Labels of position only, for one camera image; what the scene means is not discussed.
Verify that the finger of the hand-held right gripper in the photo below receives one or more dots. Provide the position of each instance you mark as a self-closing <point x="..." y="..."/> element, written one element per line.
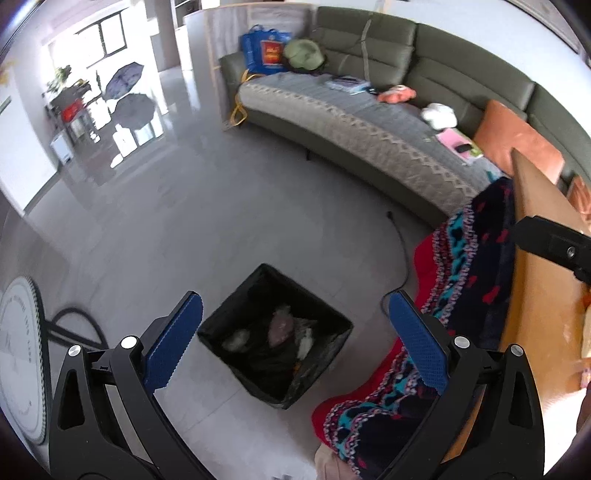
<point x="554" y="244"/>

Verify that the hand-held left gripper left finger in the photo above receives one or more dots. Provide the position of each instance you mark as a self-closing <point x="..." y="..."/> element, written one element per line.
<point x="173" y="341"/>

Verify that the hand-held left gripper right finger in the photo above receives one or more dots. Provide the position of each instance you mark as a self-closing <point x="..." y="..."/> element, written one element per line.
<point x="418" y="341"/>

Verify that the black trash bin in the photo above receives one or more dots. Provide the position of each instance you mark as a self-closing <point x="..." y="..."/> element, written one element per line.
<point x="318" y="364"/>

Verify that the small orange cushion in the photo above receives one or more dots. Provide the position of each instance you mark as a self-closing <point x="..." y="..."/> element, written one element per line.
<point x="582" y="198"/>

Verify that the white crumpled tissue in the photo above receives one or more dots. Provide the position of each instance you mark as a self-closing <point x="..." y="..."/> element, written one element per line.
<point x="236" y="340"/>
<point x="305" y="348"/>

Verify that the red patterned blanket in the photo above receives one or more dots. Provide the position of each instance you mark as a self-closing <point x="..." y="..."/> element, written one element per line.
<point x="461" y="258"/>

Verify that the pink crumpled wrapper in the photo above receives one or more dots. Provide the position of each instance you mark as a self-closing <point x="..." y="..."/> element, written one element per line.
<point x="281" y="327"/>

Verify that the large orange cushion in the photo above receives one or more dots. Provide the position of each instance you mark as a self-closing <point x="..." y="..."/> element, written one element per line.
<point x="512" y="138"/>

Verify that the pink book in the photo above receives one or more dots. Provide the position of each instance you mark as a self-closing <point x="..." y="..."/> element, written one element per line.
<point x="455" y="138"/>

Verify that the white plush toy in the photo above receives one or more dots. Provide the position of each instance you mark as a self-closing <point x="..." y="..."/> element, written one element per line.
<point x="438" y="115"/>

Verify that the white water jug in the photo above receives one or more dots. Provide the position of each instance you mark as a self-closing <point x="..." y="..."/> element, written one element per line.
<point x="124" y="138"/>

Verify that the orange plush toy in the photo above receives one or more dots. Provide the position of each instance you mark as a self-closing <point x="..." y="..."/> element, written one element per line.
<point x="397" y="94"/>

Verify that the green leather sofa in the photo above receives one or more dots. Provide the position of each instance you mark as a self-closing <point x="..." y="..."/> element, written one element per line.
<point x="438" y="60"/>

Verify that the white box appliance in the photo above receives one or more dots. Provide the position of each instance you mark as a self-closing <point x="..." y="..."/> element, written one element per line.
<point x="61" y="150"/>

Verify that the grey patterned sofa cover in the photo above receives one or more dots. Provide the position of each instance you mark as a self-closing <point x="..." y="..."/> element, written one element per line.
<point x="346" y="124"/>

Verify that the grey umbrella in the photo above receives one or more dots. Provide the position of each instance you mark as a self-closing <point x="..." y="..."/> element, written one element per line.
<point x="134" y="110"/>

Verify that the cluttered side table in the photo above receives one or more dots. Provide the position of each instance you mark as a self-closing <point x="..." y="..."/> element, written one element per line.
<point x="67" y="104"/>

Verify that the blue umbrella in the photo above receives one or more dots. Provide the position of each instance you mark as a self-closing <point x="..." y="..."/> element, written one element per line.
<point x="122" y="78"/>

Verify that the blue shopping bag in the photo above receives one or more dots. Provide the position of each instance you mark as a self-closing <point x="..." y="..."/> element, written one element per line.
<point x="265" y="53"/>

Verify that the window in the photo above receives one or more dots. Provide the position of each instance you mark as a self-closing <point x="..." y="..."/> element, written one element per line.
<point x="108" y="39"/>

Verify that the green hat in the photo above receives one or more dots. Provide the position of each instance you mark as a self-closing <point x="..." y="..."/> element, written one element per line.
<point x="302" y="53"/>

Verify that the round white base plate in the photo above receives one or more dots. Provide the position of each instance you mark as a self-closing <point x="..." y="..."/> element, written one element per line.
<point x="18" y="350"/>

